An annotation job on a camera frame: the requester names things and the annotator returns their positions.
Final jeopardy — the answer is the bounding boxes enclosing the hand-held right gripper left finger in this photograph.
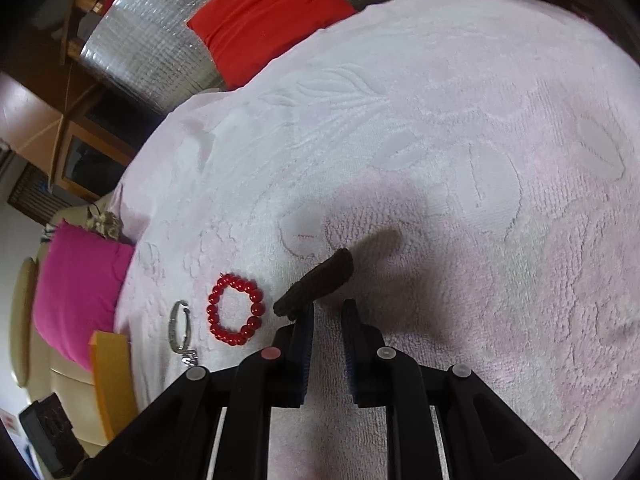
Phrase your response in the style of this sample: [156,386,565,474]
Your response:
[75,302,316,480]

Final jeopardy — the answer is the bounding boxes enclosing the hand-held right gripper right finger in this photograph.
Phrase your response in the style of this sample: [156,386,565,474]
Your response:
[341,299,586,480]

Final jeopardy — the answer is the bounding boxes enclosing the dark hair tie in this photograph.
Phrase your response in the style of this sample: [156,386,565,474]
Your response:
[273,248,355,318]

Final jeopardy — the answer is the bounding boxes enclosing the orange cardboard box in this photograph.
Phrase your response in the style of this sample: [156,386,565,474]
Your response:
[89,330,138,447]

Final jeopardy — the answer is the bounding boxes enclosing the silver bangle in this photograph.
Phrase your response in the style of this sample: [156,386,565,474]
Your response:
[169,300,193,353]

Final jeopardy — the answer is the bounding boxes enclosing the pale pink embossed blanket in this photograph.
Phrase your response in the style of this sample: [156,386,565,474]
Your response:
[112,0,640,480]

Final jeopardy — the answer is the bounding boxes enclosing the magenta pillow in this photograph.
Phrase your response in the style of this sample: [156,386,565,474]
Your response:
[32,221,135,373]

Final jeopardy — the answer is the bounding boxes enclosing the patterned crumpled cloth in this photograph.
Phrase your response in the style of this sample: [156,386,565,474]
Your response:
[85,210,121,241]

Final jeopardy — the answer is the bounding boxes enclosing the beige leather sofa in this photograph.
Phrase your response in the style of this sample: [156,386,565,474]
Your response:
[10,200,116,461]

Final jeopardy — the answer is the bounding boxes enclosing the black electronic device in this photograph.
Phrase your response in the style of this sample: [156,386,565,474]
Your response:
[19,394,83,478]

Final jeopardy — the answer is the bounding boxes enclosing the red pillow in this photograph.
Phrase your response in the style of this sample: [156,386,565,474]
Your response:
[186,0,358,91]

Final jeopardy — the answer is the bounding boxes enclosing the silver foil insulation panel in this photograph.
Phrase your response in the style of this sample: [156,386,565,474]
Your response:
[79,0,393,116]

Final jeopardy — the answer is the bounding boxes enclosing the wooden cabinet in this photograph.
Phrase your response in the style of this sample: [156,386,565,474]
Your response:
[0,72,136,201]

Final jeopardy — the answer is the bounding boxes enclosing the red bead bracelet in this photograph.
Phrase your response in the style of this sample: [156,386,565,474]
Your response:
[206,272,266,346]

